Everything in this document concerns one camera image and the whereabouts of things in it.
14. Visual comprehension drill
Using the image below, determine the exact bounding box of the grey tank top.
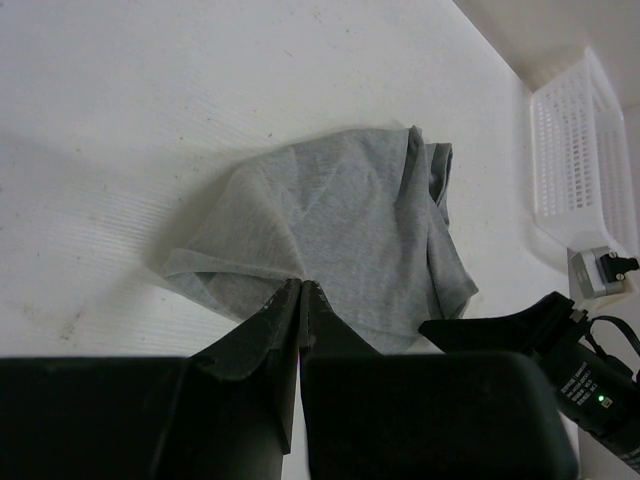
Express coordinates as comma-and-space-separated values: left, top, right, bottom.
164, 127, 477, 353

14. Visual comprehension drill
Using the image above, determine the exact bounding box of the white plastic basket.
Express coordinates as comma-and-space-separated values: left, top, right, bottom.
530, 48, 639, 256

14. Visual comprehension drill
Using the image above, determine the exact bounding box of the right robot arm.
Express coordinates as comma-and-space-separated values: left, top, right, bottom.
419, 292, 639, 472

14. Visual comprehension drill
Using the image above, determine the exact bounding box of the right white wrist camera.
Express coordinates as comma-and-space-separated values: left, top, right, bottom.
567, 247, 639, 310

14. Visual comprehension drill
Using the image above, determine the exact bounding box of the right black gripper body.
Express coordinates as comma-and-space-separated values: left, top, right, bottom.
419, 292, 585, 363

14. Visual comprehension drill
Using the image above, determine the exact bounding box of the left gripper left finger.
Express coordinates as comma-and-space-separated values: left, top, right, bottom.
1, 280, 300, 479

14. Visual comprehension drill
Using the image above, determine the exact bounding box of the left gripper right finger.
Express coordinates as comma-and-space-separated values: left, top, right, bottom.
300, 281, 579, 479

